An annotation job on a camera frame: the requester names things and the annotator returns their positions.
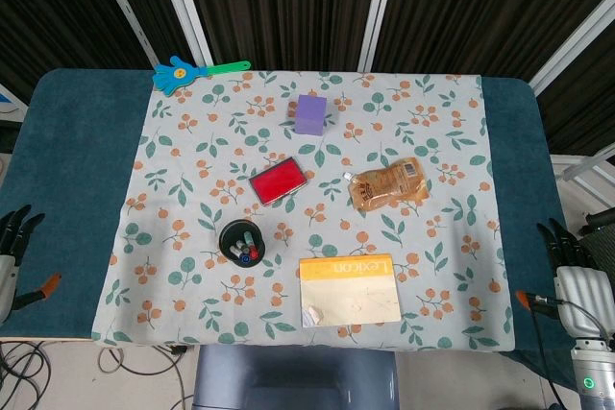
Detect floral white tablecloth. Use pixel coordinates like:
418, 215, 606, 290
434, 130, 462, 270
90, 69, 518, 352

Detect white partition frame post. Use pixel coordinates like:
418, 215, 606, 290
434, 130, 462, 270
527, 0, 615, 97
357, 0, 402, 71
87, 0, 160, 68
152, 0, 213, 68

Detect black green padded object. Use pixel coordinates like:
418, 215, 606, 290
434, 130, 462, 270
579, 208, 615, 240

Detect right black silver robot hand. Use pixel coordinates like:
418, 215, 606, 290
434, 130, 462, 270
514, 217, 612, 340

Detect black cable on hand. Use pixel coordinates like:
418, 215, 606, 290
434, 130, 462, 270
527, 291, 607, 410

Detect black round pen holder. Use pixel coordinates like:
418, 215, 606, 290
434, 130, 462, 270
218, 219, 267, 268

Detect white metal rack frame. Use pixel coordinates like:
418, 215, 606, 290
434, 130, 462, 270
549, 149, 615, 198

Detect purple foam block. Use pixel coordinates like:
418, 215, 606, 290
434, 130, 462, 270
286, 93, 329, 136

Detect teal blue table cover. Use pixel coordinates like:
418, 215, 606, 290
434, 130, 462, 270
0, 67, 580, 373

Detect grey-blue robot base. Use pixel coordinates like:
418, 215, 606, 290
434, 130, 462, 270
191, 344, 401, 410

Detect black floor cables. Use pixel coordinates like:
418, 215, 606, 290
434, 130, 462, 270
0, 340, 194, 410

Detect blue green hand clapper toy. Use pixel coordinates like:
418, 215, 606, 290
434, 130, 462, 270
152, 56, 253, 97

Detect yellow Lexicon notebook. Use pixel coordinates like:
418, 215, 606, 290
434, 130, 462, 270
298, 252, 403, 329

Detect red ink pad case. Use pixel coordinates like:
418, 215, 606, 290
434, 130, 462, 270
248, 156, 311, 207

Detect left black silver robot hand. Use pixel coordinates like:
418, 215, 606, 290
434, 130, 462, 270
0, 205, 63, 326

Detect blue white board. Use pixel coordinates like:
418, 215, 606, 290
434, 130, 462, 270
0, 82, 29, 127

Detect brown sauce pouch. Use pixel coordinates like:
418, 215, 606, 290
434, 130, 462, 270
342, 157, 431, 211

